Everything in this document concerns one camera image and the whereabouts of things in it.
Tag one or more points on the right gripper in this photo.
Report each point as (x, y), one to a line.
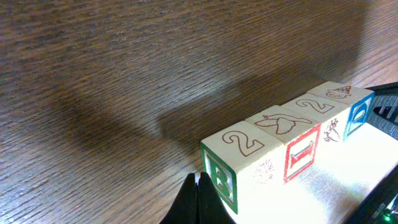
(380, 206)

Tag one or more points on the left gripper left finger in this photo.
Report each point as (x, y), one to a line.
(184, 207)

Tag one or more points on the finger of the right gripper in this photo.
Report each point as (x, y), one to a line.
(383, 115)

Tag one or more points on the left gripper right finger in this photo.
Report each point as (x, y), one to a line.
(210, 208)

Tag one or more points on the ice cream cone block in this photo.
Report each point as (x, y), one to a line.
(332, 115)

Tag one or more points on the red letter I block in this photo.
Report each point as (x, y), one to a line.
(299, 134)

